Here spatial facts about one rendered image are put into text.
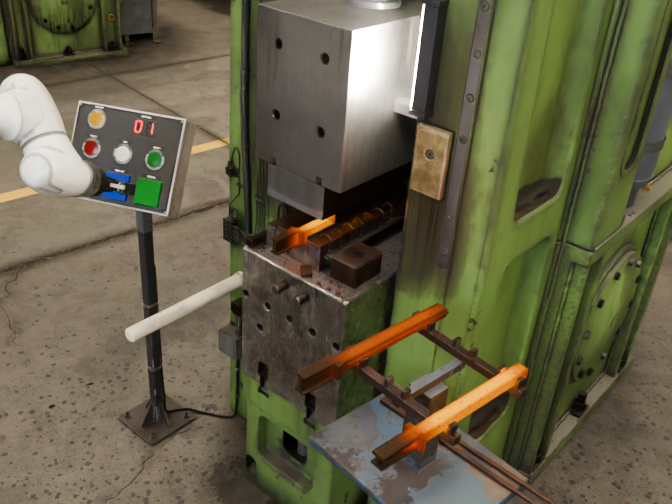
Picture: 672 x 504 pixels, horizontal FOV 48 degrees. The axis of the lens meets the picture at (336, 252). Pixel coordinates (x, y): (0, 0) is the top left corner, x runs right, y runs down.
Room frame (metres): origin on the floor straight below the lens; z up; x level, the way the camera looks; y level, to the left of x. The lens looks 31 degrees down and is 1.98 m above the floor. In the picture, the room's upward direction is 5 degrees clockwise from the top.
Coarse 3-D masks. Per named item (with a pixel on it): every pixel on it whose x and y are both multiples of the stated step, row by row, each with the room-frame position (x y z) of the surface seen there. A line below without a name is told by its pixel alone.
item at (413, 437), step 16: (512, 368) 1.22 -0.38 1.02; (496, 384) 1.16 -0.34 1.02; (512, 384) 1.19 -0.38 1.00; (464, 400) 1.11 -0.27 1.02; (480, 400) 1.11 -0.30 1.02; (432, 416) 1.06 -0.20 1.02; (448, 416) 1.06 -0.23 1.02; (464, 416) 1.08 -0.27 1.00; (416, 432) 1.01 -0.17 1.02; (432, 432) 1.02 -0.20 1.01; (384, 448) 0.96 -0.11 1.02; (400, 448) 0.96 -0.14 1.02; (416, 448) 0.99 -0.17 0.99; (384, 464) 0.95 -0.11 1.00
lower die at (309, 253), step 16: (400, 192) 2.05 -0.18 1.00; (368, 208) 1.93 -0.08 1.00; (384, 208) 1.94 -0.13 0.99; (400, 208) 1.97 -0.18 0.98; (272, 224) 1.81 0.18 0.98; (288, 224) 1.80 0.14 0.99; (304, 224) 1.79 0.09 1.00; (336, 224) 1.82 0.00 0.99; (352, 224) 1.83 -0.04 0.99; (368, 224) 1.85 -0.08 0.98; (320, 240) 1.73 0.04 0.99; (336, 240) 1.74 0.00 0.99; (304, 256) 1.73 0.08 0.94; (320, 256) 1.69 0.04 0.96
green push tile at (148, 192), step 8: (144, 184) 1.90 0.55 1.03; (152, 184) 1.89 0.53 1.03; (160, 184) 1.89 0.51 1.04; (136, 192) 1.89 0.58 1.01; (144, 192) 1.89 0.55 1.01; (152, 192) 1.88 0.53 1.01; (160, 192) 1.88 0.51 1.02; (136, 200) 1.88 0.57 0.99; (144, 200) 1.87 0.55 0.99; (152, 200) 1.87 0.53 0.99
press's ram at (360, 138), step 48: (288, 0) 1.90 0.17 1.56; (336, 0) 1.95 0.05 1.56; (288, 48) 1.78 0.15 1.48; (336, 48) 1.69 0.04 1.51; (384, 48) 1.76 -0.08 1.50; (288, 96) 1.78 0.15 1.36; (336, 96) 1.68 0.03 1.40; (384, 96) 1.77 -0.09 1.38; (288, 144) 1.77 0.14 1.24; (336, 144) 1.67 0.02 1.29; (384, 144) 1.79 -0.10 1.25
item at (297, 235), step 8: (312, 224) 1.78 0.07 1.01; (320, 224) 1.78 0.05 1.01; (288, 232) 1.71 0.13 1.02; (296, 232) 1.71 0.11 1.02; (304, 232) 1.72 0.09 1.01; (272, 240) 1.67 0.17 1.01; (280, 240) 1.66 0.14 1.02; (288, 240) 1.70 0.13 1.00; (296, 240) 1.72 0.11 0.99; (304, 240) 1.72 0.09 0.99; (272, 248) 1.67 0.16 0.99; (280, 248) 1.67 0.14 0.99; (288, 248) 1.69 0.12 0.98
